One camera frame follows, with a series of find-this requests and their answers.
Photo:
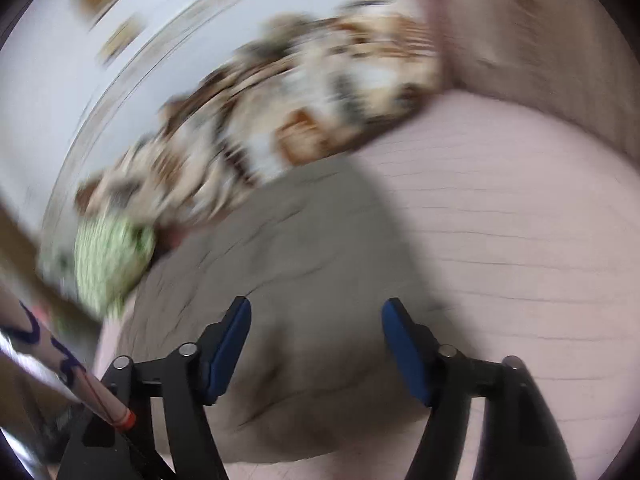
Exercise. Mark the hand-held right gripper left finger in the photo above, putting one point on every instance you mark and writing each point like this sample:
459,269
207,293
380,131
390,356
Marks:
230,350

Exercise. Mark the olive quilted hooded jacket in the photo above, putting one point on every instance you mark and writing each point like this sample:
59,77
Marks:
310,260

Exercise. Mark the shiny grey object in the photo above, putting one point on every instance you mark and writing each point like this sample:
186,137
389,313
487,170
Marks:
25,385

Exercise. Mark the green checkered pillow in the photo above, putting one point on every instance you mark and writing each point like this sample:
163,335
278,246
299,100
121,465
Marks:
105,255

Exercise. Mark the striped brown sofa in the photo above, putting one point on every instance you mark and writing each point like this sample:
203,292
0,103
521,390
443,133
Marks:
525,35

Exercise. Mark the pink sleeve with blue pattern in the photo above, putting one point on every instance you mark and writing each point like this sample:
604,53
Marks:
60,355

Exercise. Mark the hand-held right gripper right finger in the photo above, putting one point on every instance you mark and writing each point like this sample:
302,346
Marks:
405,355

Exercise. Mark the pink quilted bed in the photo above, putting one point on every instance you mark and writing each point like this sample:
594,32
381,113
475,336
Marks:
525,260

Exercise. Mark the beige leaf print blanket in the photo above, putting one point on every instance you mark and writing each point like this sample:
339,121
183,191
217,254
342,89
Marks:
280,110

